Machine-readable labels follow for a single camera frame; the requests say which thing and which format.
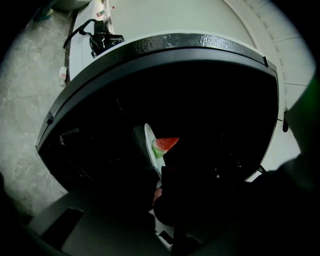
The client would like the black mini fridge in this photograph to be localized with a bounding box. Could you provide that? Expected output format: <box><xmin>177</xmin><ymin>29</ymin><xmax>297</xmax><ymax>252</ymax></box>
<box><xmin>35</xmin><ymin>32</ymin><xmax>291</xmax><ymax>199</ymax></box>

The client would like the black shoulder bag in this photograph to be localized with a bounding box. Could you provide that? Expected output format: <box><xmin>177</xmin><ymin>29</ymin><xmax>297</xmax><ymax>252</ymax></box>
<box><xmin>62</xmin><ymin>18</ymin><xmax>126</xmax><ymax>59</ymax></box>

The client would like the white low cabinet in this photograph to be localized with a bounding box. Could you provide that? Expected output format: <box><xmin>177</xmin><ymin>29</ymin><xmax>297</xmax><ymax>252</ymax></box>
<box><xmin>67</xmin><ymin>0</ymin><xmax>126</xmax><ymax>84</ymax></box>

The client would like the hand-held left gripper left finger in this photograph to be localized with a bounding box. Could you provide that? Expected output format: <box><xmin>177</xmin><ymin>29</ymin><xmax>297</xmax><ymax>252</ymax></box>
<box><xmin>117</xmin><ymin>174</ymin><xmax>164</xmax><ymax>221</ymax></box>

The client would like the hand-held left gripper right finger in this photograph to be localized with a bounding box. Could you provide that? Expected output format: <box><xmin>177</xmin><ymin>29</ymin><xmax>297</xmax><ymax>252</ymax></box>
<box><xmin>159</xmin><ymin>165</ymin><xmax>209</xmax><ymax>227</ymax></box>

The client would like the white round plate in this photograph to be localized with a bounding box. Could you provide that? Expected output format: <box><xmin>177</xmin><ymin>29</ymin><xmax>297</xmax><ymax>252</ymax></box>
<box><xmin>144</xmin><ymin>122</ymin><xmax>167</xmax><ymax>189</ymax></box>

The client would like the red watermelon slice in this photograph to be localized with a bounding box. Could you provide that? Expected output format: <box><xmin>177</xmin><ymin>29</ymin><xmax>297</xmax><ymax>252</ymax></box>
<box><xmin>150</xmin><ymin>136</ymin><xmax>180</xmax><ymax>160</ymax></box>

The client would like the small white bottle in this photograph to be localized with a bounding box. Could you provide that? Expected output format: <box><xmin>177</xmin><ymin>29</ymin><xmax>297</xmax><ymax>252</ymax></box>
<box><xmin>58</xmin><ymin>65</ymin><xmax>68</xmax><ymax>87</ymax></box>

